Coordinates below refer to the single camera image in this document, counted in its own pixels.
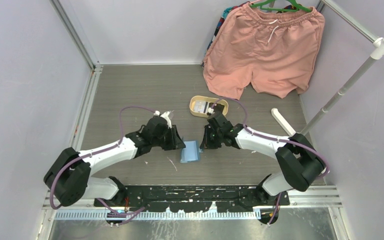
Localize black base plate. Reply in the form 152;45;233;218
94;185;290;213

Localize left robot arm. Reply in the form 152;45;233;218
43;116;186;209

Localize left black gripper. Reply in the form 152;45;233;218
152;125;186;151

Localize black credit card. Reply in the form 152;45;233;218
210;102;226;116

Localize white clothes rack stand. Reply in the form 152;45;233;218
270;34;384;137

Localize purple cable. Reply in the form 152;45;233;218
49;105;161;226
208;96;331;226

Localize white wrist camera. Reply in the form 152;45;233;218
153;110;173;129
206;107;215;118

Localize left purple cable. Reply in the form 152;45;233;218
49;105;161;226

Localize colourful patterned garment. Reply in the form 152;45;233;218
203;1;250;57

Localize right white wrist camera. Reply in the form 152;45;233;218
206;107;215;118

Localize white card with picture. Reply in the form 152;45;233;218
192;100;209;114

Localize blue card holder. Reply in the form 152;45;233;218
180;140;203;163

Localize green clothes hanger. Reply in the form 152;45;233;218
250;0;311;13

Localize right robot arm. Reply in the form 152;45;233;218
201;112;328;206

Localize aluminium front rail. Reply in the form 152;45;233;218
51;185;342;221

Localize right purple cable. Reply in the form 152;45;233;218
208;96;331;226

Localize pink shorts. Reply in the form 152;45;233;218
202;3;325;99

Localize beige oval tray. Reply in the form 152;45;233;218
189;95;229;118

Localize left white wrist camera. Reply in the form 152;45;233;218
153;110;173;129

